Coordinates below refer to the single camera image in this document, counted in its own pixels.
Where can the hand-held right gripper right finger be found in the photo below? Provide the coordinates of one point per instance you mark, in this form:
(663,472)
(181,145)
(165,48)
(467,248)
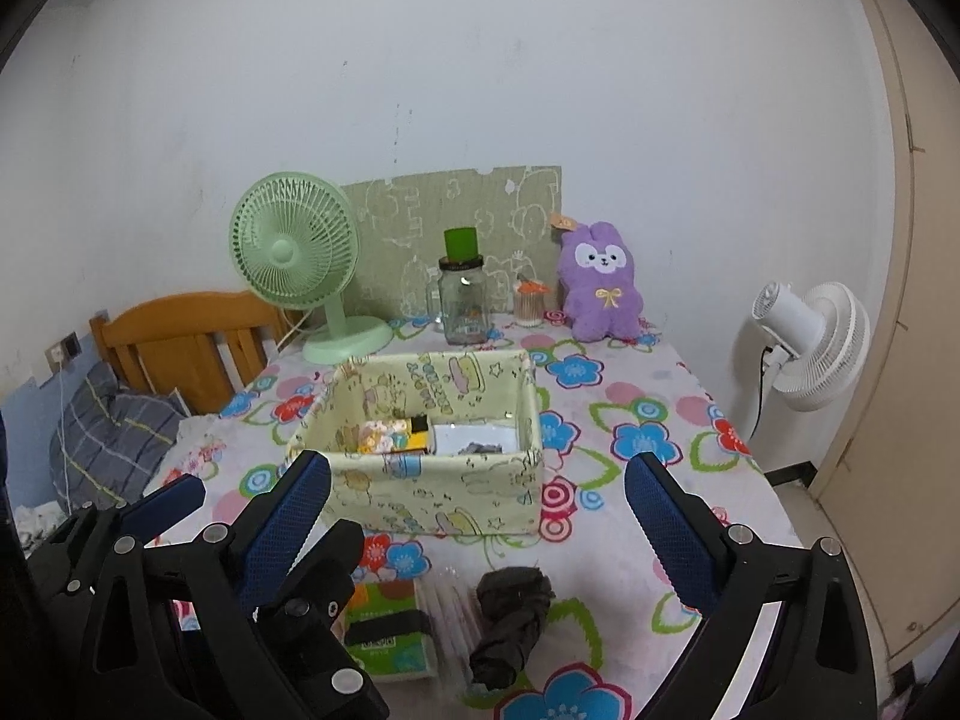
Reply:
(671,532)

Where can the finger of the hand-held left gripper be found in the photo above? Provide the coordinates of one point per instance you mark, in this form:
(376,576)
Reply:
(176,499)
(322,577)

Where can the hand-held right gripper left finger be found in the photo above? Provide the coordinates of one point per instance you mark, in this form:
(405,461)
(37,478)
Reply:
(285,529)

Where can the green tissue pack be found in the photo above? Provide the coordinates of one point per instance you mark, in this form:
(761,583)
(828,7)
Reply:
(390,656)

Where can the clear plastic tube pack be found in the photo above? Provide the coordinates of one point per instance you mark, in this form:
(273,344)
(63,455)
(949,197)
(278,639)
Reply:
(450,630)

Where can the pale yellow fabric storage box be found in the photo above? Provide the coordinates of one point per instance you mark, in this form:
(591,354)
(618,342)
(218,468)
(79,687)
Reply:
(435,491)

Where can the dark cloth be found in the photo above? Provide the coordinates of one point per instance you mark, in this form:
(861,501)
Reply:
(510,615)

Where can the white bed sheet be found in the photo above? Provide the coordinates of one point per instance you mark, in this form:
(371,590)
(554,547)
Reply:
(196,436)

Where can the floral tablecloth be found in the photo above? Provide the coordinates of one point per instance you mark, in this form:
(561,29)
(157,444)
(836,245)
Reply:
(600,562)

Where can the grey plaid pillow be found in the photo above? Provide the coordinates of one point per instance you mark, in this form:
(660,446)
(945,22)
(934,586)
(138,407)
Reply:
(112,435)

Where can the colourful small packet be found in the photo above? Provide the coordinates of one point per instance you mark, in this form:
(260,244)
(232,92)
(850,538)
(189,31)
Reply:
(381,436)

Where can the white crumpled bedding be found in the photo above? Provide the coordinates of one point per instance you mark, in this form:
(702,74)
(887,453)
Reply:
(37,525)

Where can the wooden bed headboard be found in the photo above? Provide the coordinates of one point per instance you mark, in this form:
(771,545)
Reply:
(180,345)

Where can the yellow and black small box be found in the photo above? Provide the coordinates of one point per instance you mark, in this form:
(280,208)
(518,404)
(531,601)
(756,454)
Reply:
(420,435)

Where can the white paper sheet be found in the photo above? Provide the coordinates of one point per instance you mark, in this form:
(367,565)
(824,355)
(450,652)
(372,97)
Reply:
(472,439)

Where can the white standing fan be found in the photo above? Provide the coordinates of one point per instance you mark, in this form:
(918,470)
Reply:
(814,349)

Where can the purple plush bunny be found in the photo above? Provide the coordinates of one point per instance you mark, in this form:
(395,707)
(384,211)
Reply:
(600,285)

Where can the green desk fan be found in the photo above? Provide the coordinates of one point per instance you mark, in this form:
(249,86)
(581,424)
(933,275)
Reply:
(292,255)

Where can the glass jar with green cap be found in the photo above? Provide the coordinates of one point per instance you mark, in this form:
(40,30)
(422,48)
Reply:
(463,300)

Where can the beige door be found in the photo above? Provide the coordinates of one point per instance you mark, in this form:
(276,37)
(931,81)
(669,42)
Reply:
(922,315)

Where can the green patterned board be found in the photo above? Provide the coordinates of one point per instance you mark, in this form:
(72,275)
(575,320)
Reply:
(420,217)

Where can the wall socket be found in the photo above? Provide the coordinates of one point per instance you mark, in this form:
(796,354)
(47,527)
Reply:
(64,351)

